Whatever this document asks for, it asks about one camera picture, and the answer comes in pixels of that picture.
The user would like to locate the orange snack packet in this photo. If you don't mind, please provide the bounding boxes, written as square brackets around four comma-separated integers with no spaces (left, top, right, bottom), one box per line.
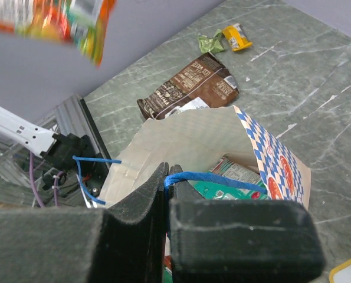
[0,0,116,66]

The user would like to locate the aluminium rail frame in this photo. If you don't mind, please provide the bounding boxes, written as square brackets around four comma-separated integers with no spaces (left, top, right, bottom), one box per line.
[0,96,111,208]

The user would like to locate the teal snack packet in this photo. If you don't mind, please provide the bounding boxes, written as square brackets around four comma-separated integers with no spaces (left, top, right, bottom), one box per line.
[192,157,269,201]

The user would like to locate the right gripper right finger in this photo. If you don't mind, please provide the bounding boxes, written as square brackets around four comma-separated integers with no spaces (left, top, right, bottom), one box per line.
[168,165,326,282]

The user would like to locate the green snack packet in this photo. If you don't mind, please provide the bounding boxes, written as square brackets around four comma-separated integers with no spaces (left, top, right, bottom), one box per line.
[197,29,225,54]

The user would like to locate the checkered paper bag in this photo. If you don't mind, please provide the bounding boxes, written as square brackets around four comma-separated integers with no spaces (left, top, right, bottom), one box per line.
[72,105,312,283]

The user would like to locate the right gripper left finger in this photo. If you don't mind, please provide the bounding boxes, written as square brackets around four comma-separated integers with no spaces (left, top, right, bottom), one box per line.
[0,163,169,282]

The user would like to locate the loose wires under table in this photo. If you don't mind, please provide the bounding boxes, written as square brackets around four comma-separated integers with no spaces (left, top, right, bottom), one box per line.
[27,152,105,209]

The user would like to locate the brown snack bag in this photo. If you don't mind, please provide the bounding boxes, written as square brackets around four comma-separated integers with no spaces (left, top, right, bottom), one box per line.
[137,52,239,120]

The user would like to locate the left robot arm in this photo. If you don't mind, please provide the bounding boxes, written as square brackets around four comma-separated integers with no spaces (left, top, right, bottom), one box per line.
[0,106,95,171]

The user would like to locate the yellow snack bar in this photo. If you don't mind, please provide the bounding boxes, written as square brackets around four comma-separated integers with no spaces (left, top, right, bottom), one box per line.
[222,23,252,52]

